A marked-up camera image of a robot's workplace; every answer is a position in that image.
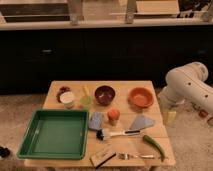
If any blue sponge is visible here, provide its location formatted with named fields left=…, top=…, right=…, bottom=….
left=89, top=112, right=103, bottom=131

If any white cup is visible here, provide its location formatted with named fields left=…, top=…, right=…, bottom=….
left=60, top=91, right=75, bottom=108

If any wooden table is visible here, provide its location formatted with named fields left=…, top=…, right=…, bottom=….
left=24, top=81, right=176, bottom=169

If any dark red toy item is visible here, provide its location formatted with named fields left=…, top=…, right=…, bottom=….
left=56, top=86, right=71, bottom=103

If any black object on floor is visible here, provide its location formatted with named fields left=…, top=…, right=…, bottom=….
left=0, top=146, right=10, bottom=158

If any orange bowl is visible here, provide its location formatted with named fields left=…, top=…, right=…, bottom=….
left=128, top=87, right=154, bottom=108

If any purple bowl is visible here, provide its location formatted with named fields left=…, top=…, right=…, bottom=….
left=94, top=85, right=116, bottom=106

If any wooden block with black edge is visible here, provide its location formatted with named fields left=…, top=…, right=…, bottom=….
left=90, top=148, right=116, bottom=168

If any grey blue towel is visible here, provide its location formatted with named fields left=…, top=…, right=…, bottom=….
left=130, top=115, right=155, bottom=130

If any orange toy fruit on stand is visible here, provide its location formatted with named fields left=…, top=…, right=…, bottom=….
left=107, top=108, right=120, bottom=126

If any silver fork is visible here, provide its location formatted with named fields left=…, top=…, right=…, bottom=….
left=118, top=153, right=155, bottom=160

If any green chili pepper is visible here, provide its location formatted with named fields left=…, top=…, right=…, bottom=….
left=143, top=135, right=166, bottom=162

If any green plastic tray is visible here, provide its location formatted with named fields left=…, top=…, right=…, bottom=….
left=17, top=109, right=89, bottom=160

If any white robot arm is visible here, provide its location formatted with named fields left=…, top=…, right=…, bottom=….
left=158, top=62, right=213, bottom=127

